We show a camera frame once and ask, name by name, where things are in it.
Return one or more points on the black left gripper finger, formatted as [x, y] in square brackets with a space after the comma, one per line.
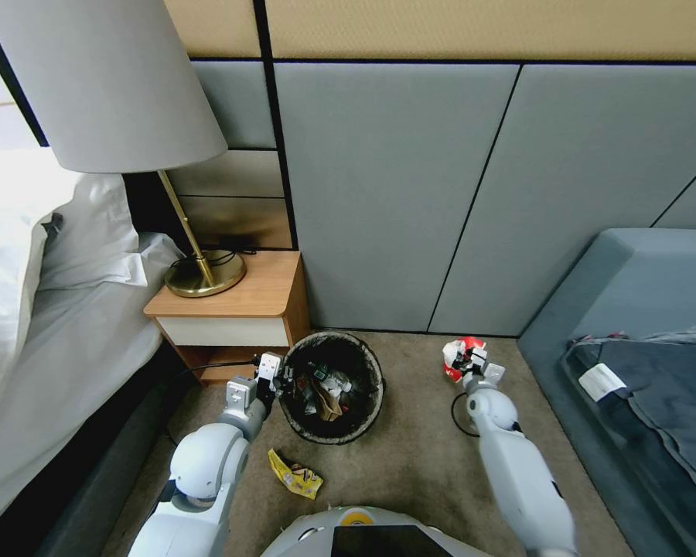
[285, 393]
[287, 372]

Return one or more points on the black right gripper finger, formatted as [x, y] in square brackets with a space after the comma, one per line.
[471, 350]
[455, 364]

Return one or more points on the red white wrapper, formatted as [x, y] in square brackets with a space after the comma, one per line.
[453, 351]

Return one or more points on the round black trash bin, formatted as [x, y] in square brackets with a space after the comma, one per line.
[354, 418]

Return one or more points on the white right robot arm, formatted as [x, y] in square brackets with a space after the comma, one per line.
[522, 476]

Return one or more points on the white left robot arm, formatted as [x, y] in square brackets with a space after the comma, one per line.
[209, 464]

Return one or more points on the small green white packet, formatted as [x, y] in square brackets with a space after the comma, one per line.
[320, 372]

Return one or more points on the brown paper scrap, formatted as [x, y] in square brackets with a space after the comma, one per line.
[328, 401]

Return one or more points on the crumpled clear plastic scrap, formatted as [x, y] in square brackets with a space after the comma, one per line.
[335, 380]

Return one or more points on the white nightstand drawer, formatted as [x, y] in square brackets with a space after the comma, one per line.
[223, 332]

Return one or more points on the yellow snack wrapper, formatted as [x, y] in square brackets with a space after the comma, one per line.
[293, 473]

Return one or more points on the wooden nightstand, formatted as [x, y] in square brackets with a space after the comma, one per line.
[249, 296]

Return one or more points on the white label tag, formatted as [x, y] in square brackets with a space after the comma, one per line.
[600, 382]

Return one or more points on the grey blue sofa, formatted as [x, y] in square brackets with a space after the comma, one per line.
[603, 290]

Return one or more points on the white robot front shell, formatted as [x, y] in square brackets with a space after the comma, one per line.
[377, 534]

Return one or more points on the dark blue cloth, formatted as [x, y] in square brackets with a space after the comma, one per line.
[667, 394]

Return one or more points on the white duvet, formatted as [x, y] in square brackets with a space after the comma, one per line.
[46, 348]

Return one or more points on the white pillow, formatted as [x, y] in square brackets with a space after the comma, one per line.
[93, 232]

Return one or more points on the brass lamp with grey shade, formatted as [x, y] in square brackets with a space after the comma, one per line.
[122, 87]

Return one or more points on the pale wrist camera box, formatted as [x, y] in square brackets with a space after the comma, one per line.
[270, 364]
[479, 354]

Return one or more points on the dark bed frame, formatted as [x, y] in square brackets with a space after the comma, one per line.
[93, 476]

